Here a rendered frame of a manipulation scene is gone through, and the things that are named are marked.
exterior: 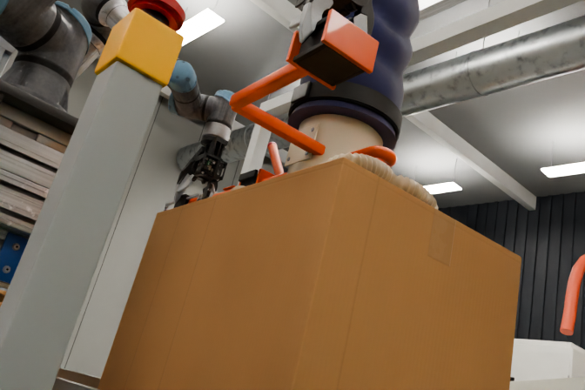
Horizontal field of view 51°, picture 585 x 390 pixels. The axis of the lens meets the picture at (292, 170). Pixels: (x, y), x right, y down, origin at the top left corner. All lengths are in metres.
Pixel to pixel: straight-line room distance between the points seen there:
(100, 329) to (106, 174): 11.30
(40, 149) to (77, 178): 0.57
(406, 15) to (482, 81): 6.39
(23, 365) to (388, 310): 0.45
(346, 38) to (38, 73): 0.67
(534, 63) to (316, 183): 6.59
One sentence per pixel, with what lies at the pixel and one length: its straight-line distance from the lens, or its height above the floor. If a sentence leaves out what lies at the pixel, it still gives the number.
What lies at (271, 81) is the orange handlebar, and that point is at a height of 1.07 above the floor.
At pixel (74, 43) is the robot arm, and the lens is 1.32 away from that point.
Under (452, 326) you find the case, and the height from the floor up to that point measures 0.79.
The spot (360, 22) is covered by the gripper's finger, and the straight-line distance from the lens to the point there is 0.89.
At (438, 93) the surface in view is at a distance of 7.99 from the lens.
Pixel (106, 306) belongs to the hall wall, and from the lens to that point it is 11.97.
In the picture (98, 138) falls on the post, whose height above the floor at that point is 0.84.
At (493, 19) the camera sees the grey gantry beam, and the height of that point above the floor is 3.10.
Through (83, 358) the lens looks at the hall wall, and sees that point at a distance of 11.87.
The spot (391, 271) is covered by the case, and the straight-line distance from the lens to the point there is 0.84.
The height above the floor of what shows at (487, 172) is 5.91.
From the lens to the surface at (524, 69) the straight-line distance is 7.42.
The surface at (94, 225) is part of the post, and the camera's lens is 0.66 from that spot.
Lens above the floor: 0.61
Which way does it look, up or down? 22 degrees up
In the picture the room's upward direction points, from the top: 14 degrees clockwise
